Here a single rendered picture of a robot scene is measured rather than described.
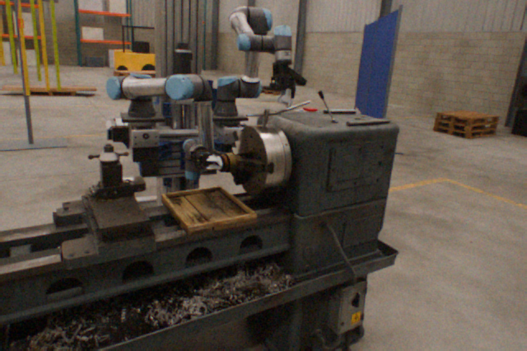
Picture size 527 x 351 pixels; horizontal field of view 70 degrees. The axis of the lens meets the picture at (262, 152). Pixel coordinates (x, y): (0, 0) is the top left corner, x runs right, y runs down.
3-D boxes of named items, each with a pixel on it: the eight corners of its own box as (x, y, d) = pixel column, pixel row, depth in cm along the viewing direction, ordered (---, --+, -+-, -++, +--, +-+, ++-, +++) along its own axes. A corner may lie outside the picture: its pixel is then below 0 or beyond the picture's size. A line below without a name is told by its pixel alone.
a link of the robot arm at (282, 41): (287, 30, 171) (294, 24, 163) (288, 53, 172) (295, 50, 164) (271, 29, 169) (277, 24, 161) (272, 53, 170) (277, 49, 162)
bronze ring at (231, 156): (234, 149, 169) (216, 151, 164) (244, 153, 161) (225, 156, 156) (234, 169, 171) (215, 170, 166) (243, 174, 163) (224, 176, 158)
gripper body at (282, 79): (271, 90, 168) (269, 63, 167) (286, 90, 173) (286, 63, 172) (280, 88, 162) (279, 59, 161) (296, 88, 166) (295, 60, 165)
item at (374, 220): (318, 290, 256) (332, 170, 233) (370, 336, 217) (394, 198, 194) (240, 317, 226) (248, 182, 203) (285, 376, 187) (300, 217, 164)
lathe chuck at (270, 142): (245, 171, 192) (255, 114, 178) (277, 205, 168) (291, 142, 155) (230, 173, 187) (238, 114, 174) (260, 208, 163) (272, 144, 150)
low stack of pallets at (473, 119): (460, 127, 931) (464, 109, 919) (496, 134, 863) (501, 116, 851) (431, 130, 862) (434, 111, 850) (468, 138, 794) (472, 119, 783)
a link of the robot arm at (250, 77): (233, 92, 237) (244, 3, 205) (256, 93, 241) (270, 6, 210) (236, 101, 227) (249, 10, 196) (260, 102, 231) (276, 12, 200)
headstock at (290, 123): (332, 170, 233) (340, 108, 223) (394, 198, 194) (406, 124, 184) (249, 182, 203) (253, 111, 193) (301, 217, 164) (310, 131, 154)
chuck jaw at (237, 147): (251, 155, 173) (245, 131, 176) (256, 152, 169) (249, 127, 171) (229, 156, 167) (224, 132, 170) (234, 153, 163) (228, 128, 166)
